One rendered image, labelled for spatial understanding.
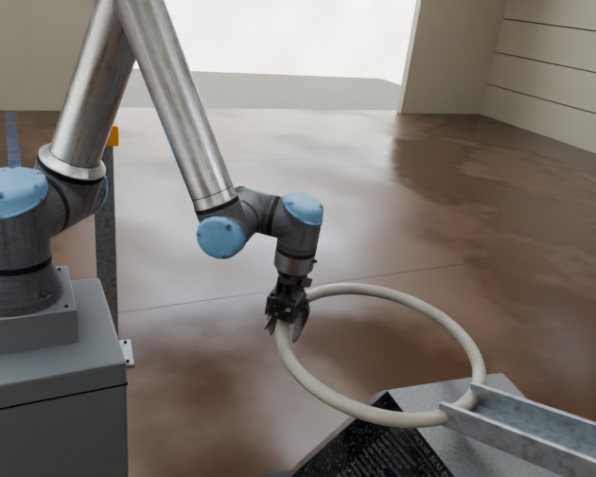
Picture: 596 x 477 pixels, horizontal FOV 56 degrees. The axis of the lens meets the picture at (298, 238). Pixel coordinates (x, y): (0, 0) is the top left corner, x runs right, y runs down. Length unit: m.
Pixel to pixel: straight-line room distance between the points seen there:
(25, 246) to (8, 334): 0.19
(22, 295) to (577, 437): 1.13
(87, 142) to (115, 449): 0.70
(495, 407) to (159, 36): 0.97
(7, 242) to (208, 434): 1.33
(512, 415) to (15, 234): 1.06
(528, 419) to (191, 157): 0.82
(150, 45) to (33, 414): 0.79
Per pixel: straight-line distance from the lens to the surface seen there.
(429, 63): 9.19
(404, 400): 1.35
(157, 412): 2.46
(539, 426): 1.24
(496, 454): 1.30
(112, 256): 2.47
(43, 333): 1.35
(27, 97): 7.29
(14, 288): 1.32
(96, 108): 1.30
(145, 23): 1.07
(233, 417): 2.43
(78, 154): 1.35
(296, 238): 1.19
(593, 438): 1.20
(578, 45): 8.96
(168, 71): 1.06
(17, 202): 1.25
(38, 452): 1.42
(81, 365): 1.31
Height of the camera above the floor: 1.63
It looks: 24 degrees down
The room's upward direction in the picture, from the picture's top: 7 degrees clockwise
